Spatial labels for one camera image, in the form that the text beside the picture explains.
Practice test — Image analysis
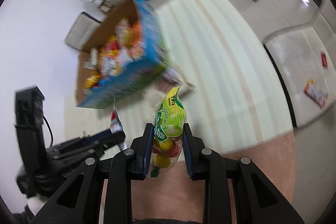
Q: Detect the small red box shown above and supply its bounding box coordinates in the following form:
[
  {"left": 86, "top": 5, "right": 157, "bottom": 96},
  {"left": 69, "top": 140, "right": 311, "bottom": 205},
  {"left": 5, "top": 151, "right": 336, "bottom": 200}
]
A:
[{"left": 321, "top": 52, "right": 328, "bottom": 69}]

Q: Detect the beige biscuit box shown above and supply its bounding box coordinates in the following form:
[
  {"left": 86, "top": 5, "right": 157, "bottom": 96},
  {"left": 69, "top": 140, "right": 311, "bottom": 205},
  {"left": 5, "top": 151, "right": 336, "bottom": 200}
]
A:
[{"left": 142, "top": 65, "right": 195, "bottom": 111}]

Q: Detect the red silver snack packet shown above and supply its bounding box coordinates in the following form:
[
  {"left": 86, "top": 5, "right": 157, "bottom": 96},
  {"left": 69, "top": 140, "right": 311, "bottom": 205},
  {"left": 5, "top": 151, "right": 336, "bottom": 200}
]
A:
[{"left": 109, "top": 105, "right": 127, "bottom": 151}]

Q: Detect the white cushioned sofa seat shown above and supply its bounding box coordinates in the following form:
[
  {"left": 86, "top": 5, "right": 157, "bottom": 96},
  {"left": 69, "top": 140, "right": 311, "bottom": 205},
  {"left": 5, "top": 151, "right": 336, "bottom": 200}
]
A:
[{"left": 262, "top": 0, "right": 336, "bottom": 130}]

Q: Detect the white floor scale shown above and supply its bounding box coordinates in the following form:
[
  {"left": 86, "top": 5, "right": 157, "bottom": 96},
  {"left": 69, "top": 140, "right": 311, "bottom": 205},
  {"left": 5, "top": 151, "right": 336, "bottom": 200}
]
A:
[{"left": 64, "top": 12, "right": 101, "bottom": 51}]

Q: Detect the red white packet on sofa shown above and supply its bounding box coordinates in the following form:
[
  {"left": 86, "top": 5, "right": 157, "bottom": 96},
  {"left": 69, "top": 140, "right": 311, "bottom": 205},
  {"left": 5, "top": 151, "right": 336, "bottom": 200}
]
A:
[{"left": 303, "top": 79, "right": 328, "bottom": 109}]

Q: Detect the green bubble gum candy bag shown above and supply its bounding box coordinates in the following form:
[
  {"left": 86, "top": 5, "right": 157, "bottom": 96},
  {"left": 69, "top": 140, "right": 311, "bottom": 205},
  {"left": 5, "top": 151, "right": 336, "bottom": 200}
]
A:
[{"left": 149, "top": 86, "right": 187, "bottom": 178}]

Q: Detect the blue milk carton box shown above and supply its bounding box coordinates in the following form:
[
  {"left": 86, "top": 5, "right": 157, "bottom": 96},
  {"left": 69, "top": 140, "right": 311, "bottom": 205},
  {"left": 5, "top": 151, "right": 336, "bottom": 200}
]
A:
[{"left": 76, "top": 0, "right": 168, "bottom": 109}]

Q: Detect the orange white snack bag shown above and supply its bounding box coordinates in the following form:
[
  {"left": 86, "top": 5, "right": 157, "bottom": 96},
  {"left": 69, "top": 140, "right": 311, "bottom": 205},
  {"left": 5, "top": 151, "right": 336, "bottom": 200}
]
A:
[{"left": 98, "top": 35, "right": 123, "bottom": 78}]

